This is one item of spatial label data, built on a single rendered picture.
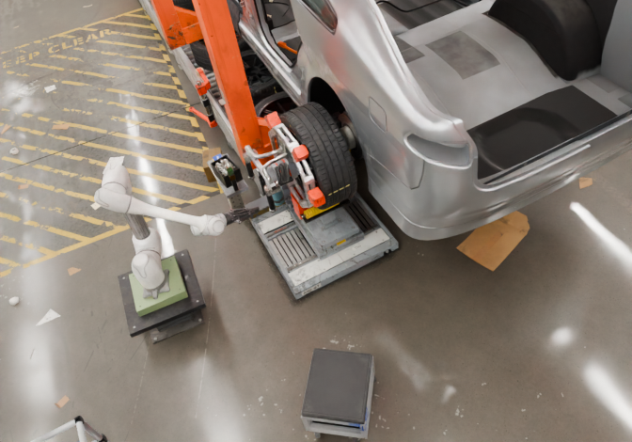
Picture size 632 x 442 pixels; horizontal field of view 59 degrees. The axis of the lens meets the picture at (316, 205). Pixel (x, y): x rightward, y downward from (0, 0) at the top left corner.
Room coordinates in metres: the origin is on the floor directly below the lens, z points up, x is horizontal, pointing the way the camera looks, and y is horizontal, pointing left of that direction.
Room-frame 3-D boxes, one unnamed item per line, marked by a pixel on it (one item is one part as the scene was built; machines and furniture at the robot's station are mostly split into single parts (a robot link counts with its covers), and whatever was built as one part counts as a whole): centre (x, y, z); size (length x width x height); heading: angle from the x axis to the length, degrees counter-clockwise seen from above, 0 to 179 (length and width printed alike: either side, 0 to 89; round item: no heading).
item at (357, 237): (2.66, -0.05, 0.13); 0.50 x 0.36 x 0.10; 19
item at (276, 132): (2.57, 0.10, 0.85); 0.54 x 0.07 x 0.54; 19
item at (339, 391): (1.34, 0.06, 0.17); 0.43 x 0.36 x 0.34; 162
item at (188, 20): (4.98, 0.70, 0.69); 0.52 x 0.17 x 0.35; 109
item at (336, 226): (2.62, -0.06, 0.32); 0.40 x 0.30 x 0.28; 19
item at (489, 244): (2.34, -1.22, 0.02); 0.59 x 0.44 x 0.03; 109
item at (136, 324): (2.22, 1.12, 0.15); 0.50 x 0.50 x 0.30; 15
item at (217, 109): (4.25, 0.76, 0.28); 2.47 x 0.09 x 0.22; 19
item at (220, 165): (3.01, 0.60, 0.51); 0.20 x 0.14 x 0.13; 28
